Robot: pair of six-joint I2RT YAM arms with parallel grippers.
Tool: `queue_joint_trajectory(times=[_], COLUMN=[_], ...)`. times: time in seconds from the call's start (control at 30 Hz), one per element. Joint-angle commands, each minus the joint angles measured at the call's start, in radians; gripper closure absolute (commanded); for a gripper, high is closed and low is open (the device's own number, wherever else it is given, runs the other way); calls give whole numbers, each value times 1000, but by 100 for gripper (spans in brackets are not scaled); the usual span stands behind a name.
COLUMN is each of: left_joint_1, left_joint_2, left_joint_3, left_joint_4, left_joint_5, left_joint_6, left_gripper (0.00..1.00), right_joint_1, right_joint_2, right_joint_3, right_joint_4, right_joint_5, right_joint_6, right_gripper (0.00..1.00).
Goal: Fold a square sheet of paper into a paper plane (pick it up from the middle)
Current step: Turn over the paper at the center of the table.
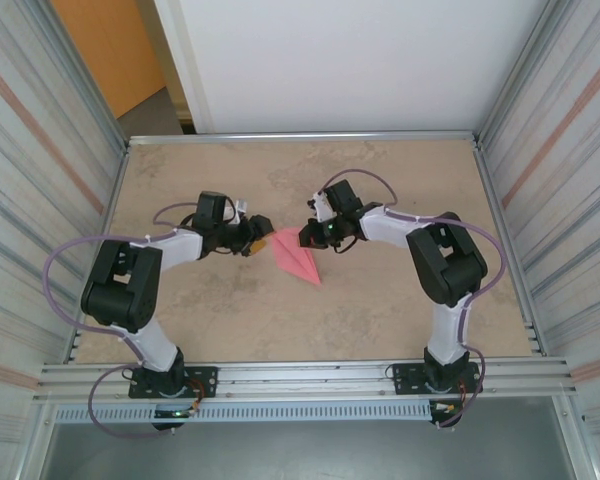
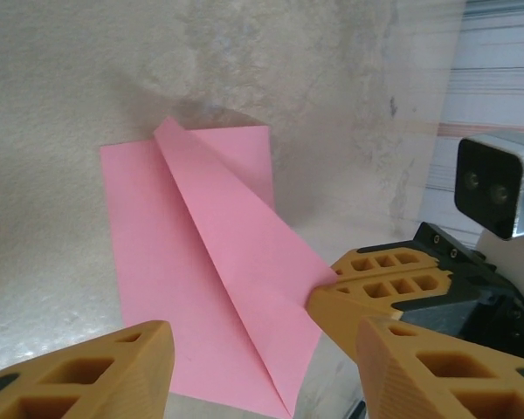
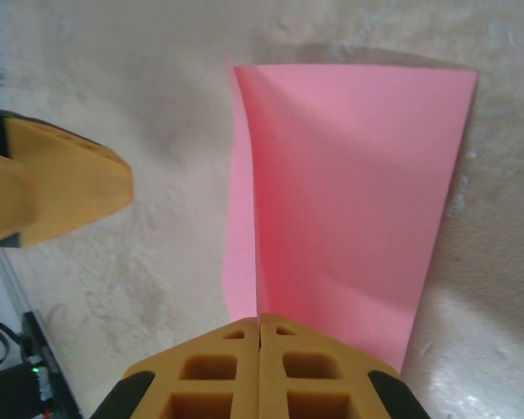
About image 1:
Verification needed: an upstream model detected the pink cloth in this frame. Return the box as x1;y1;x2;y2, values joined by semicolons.
271;227;324;290

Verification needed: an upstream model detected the grey metal sheet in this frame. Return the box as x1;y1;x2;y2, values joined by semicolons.
39;397;581;480

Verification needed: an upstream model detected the orange door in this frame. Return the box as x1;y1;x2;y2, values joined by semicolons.
51;0;167;120

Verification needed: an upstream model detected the aluminium table edge rail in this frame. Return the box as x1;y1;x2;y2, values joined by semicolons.
68;142;132;364
471;139;549;357
127;130;482;147

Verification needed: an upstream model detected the wide aluminium mounting rail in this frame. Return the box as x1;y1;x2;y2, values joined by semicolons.
38;355;580;403

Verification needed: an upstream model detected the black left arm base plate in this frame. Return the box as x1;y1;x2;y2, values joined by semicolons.
128;365;219;400

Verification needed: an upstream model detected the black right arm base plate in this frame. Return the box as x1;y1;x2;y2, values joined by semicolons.
392;362;481;396

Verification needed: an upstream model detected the slotted grey cable duct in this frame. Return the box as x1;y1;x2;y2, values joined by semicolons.
53;402;435;423

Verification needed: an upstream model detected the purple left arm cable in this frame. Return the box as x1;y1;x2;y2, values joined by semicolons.
44;202;201;439

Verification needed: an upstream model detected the white door frame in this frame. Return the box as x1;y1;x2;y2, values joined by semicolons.
152;0;216;135

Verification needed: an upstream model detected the small circuit board with wires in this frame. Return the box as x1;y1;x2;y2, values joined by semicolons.
151;405;200;432
428;398;465;430

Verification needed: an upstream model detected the aluminium frame post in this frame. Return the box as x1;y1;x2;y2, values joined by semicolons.
474;0;574;146
29;0;131;151

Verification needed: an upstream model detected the corrugated enclosure side panel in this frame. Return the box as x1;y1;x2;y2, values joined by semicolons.
0;0;126;451
479;0;600;451

